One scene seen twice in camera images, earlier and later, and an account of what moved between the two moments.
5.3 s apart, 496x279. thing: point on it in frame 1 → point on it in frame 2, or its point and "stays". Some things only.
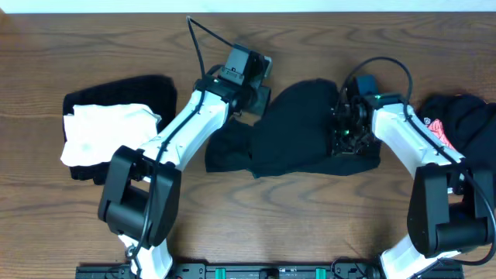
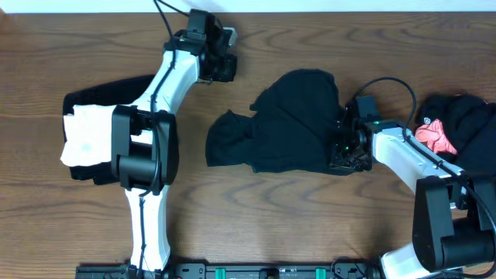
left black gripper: (260, 100) → (223, 67)
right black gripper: (345, 140) → (346, 156)
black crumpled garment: (470, 122) stays
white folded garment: (94, 132) stays
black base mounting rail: (272, 270) stays
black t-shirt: (291, 132) stays
